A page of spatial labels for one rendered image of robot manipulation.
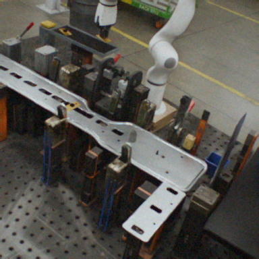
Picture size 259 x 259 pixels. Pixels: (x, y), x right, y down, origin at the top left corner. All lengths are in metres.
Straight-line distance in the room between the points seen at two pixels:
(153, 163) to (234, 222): 0.39
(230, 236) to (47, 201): 0.81
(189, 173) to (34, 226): 0.67
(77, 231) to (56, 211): 0.13
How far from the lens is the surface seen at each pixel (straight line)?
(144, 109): 1.69
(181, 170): 1.52
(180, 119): 1.62
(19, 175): 1.83
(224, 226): 1.34
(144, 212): 1.32
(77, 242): 1.58
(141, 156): 1.53
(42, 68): 1.99
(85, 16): 4.64
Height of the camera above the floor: 1.97
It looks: 36 degrees down
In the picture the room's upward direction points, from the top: 12 degrees clockwise
